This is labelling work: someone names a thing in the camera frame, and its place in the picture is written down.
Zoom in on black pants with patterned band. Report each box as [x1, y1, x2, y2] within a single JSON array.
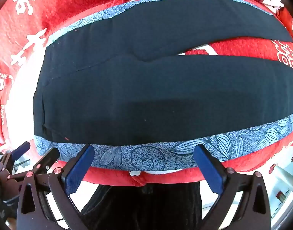
[[33, 0, 293, 171]]

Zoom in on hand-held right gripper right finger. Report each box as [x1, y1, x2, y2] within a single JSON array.
[[193, 144, 271, 230]]

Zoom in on grey metal bar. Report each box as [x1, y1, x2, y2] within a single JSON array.
[[272, 164, 293, 185]]

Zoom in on red blanket with white print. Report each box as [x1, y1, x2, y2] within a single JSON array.
[[0, 0, 293, 188]]

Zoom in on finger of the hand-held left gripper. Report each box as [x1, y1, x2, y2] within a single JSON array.
[[0, 141, 31, 173], [6, 147, 61, 185]]

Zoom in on red embroidered pillow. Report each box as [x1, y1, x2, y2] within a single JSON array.
[[277, 7, 293, 49]]

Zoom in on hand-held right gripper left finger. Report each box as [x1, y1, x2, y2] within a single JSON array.
[[17, 144, 95, 230]]

